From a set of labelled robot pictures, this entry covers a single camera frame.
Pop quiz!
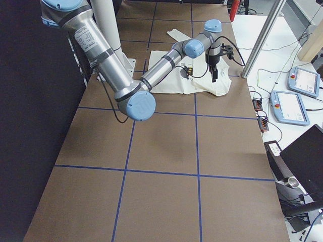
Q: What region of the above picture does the metal cup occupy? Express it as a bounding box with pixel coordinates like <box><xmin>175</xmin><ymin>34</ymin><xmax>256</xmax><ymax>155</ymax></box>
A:
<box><xmin>286</xmin><ymin>177</ymin><xmax>299</xmax><ymax>189</ymax></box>

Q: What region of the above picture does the teach pendant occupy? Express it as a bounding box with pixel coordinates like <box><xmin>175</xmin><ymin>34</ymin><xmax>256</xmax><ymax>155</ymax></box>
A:
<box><xmin>288</xmin><ymin>67</ymin><xmax>320</xmax><ymax>98</ymax></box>
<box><xmin>270</xmin><ymin>91</ymin><xmax>310</xmax><ymax>126</ymax></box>

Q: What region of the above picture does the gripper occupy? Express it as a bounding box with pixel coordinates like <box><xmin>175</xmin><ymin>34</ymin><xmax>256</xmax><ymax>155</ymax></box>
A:
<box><xmin>205</xmin><ymin>46</ymin><xmax>221</xmax><ymax>83</ymax></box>

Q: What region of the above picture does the red tube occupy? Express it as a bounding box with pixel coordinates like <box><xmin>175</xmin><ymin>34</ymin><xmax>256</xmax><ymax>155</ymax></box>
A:
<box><xmin>229</xmin><ymin>0</ymin><xmax>240</xmax><ymax>22</ymax></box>

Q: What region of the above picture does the black laptop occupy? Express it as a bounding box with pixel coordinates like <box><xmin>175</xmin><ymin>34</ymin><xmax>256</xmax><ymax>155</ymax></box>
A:
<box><xmin>280</xmin><ymin>125</ymin><xmax>322</xmax><ymax>201</ymax></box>

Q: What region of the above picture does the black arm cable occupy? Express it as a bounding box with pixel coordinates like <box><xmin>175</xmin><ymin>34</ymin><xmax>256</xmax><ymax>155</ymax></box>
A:
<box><xmin>102</xmin><ymin>36</ymin><xmax>247</xmax><ymax>124</ymax></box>

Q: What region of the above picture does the cream cat print shirt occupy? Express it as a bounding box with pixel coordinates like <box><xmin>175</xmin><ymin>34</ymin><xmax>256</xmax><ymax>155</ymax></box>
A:
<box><xmin>143</xmin><ymin>19</ymin><xmax>231</xmax><ymax>96</ymax></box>

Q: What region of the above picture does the orange black usb hub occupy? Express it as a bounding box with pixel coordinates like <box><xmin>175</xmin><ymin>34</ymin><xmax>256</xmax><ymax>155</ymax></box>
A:
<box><xmin>252</xmin><ymin>98</ymin><xmax>263</xmax><ymax>111</ymax></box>

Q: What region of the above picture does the white support column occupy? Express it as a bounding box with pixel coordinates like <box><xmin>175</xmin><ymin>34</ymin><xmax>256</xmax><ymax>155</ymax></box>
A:
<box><xmin>90</xmin><ymin>0</ymin><xmax>122</xmax><ymax>51</ymax></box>

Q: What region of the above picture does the far teach pendant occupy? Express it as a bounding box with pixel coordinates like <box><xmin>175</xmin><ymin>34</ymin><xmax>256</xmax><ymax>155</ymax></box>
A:
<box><xmin>288</xmin><ymin>67</ymin><xmax>320</xmax><ymax>98</ymax></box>

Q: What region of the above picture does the aluminium frame post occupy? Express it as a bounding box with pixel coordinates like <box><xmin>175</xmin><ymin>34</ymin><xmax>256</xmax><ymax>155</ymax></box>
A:
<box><xmin>241</xmin><ymin>0</ymin><xmax>286</xmax><ymax>79</ymax></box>

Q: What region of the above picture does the near teach pendant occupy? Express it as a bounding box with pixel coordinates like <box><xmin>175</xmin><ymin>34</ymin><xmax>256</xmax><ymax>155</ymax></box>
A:
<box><xmin>270</xmin><ymin>91</ymin><xmax>310</xmax><ymax>126</ymax></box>

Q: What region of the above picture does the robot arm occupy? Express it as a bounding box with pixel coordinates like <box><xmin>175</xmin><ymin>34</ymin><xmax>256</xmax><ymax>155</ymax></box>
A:
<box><xmin>40</xmin><ymin>1</ymin><xmax>222</xmax><ymax>121</ymax></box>

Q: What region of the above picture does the white post base plate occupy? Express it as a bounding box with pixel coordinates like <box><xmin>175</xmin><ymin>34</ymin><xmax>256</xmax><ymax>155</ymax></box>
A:
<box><xmin>97</xmin><ymin>51</ymin><xmax>136</xmax><ymax>83</ymax></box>

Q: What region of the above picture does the brown table cover sheet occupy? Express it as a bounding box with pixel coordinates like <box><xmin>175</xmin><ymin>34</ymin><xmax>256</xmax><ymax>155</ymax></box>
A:
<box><xmin>22</xmin><ymin>2</ymin><xmax>291</xmax><ymax>242</ymax></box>

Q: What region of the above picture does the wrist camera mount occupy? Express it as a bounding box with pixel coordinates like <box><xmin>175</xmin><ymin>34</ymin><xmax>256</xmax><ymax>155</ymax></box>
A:
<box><xmin>220</xmin><ymin>44</ymin><xmax>234</xmax><ymax>60</ymax></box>

